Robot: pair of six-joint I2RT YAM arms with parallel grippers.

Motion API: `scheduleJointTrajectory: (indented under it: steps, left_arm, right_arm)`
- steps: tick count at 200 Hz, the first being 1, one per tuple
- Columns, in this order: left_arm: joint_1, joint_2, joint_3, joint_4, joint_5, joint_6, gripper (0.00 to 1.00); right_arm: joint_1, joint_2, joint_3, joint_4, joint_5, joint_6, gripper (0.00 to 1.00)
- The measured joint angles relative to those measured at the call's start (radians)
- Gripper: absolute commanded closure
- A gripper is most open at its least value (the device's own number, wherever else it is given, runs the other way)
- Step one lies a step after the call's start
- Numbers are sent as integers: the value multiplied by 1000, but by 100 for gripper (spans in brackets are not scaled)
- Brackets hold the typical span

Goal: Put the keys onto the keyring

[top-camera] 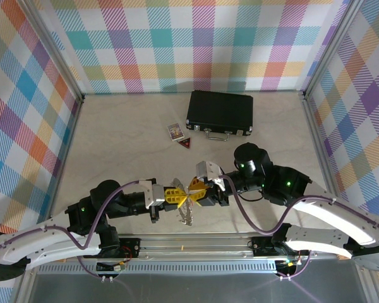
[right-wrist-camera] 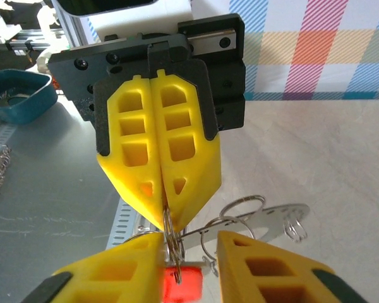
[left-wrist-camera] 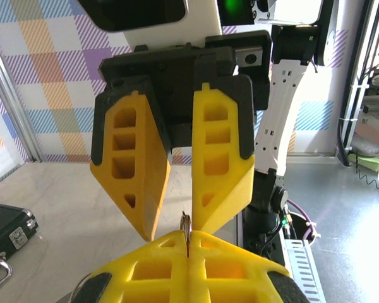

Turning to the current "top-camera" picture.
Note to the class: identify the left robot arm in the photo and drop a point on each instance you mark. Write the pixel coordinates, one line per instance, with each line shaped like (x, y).
(50, 249)

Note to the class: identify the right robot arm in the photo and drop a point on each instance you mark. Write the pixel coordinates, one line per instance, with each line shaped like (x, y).
(319, 235)

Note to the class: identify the black red triangular tag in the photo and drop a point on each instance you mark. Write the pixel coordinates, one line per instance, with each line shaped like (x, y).
(186, 143)

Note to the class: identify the small card box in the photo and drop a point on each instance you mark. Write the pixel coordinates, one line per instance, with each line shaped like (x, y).
(176, 131)

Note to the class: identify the black carrying case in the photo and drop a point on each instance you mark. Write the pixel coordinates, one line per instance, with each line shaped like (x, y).
(219, 110)

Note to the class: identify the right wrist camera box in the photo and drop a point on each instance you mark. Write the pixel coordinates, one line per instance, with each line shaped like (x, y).
(210, 173)

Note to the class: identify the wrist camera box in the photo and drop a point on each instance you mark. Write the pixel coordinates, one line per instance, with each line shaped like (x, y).
(153, 194)
(210, 173)

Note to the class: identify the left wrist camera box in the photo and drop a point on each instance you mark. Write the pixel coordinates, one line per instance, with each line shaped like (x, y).
(153, 194)

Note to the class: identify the aluminium mounting rail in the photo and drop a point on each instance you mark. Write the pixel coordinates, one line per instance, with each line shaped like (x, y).
(192, 254)

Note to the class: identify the aluminium side rail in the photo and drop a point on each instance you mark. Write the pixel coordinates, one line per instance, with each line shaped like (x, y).
(316, 142)
(68, 151)

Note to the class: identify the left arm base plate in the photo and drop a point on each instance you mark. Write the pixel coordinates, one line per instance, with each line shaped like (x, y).
(131, 247)

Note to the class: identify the black connector bracket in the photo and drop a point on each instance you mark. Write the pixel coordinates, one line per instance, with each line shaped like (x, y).
(105, 268)
(287, 268)

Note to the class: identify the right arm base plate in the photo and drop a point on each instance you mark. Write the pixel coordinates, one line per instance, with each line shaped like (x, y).
(262, 246)

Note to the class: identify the aluminium corner post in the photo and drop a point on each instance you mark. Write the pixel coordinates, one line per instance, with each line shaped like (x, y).
(55, 52)
(331, 47)

